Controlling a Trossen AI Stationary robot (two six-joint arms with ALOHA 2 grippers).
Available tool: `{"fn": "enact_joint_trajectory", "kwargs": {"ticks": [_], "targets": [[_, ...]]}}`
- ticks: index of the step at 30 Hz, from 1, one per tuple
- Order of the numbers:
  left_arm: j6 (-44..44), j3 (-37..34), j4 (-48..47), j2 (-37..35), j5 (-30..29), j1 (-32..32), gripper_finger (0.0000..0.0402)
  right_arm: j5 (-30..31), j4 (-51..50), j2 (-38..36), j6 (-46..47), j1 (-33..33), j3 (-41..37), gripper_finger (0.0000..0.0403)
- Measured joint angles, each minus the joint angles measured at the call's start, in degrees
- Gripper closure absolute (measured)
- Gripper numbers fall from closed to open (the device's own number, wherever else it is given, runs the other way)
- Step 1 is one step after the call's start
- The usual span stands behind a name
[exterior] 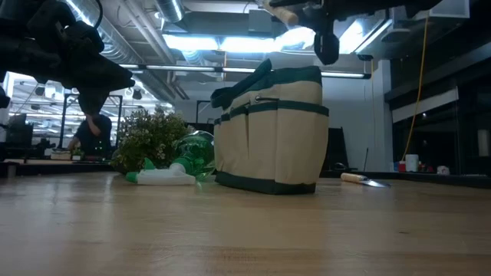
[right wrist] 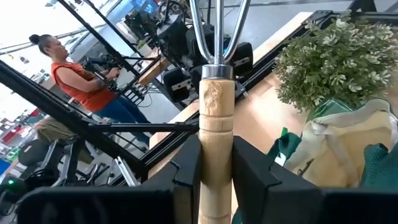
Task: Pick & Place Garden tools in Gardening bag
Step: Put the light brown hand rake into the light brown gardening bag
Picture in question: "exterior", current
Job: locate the red can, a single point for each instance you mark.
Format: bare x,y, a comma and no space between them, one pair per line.
401,166

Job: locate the silver ventilation duct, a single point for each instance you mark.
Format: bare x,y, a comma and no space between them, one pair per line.
170,9

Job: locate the white cup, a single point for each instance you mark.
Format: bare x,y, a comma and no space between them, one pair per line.
412,163

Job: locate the small white object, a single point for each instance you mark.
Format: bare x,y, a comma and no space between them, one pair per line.
443,170

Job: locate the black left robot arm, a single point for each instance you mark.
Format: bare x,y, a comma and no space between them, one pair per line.
15,15

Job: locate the bushy plant in black pot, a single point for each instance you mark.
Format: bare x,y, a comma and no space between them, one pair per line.
149,138

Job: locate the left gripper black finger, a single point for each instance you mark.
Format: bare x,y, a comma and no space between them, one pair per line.
93,99
96,76

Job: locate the green spray bottle white trigger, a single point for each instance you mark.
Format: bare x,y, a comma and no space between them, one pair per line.
165,177

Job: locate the person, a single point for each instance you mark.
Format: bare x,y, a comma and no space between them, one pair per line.
94,142

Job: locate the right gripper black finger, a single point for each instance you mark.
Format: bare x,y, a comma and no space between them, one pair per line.
327,48

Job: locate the beige green gardening bag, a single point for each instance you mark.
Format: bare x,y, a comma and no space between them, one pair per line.
276,145

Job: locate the long fluorescent light strip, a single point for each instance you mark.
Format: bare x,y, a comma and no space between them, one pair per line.
184,68

